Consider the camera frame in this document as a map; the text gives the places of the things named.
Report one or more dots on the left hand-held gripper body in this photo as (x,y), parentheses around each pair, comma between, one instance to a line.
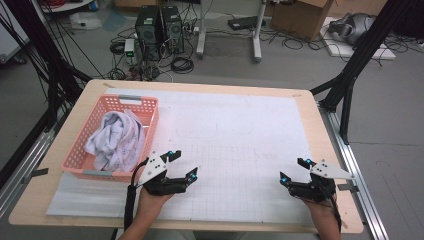
(151,170)

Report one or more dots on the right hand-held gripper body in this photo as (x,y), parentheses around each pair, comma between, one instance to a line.
(316,190)

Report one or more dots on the white printed cloth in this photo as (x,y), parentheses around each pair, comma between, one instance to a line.
(113,140)

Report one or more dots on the pink plastic basket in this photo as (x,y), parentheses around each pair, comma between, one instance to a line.
(100,110)

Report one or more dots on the person's right hand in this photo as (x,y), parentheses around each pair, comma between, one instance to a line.
(325,213)

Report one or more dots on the person's left hand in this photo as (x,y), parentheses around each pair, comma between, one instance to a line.
(148,205)

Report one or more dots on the white foam mat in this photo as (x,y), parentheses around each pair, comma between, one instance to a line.
(233,103)

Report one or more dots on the small white device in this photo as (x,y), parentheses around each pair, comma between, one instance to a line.
(129,48)

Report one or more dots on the white foam board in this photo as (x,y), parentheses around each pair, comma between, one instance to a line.
(343,51)

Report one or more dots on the black computer tower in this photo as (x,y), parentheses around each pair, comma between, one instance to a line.
(148,33)
(173,31)

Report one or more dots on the white metal stand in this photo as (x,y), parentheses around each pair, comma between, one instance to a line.
(256,40)

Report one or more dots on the grey headset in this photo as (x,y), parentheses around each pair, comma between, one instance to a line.
(353,28)

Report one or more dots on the large cardboard box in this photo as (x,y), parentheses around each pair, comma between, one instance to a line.
(300,18)

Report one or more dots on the flat black device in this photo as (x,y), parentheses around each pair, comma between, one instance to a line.
(245,22)

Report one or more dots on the clear plastic bag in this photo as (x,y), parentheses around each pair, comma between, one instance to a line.
(85,21)

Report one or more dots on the round white table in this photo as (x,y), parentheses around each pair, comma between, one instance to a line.
(63,6)

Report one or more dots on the grey metal bracket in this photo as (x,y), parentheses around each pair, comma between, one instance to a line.
(348,187)
(35,174)

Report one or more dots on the aluminium rail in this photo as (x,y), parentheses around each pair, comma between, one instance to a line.
(30,153)
(353,166)

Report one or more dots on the black frame post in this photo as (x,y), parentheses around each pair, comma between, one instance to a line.
(363,50)
(36,40)

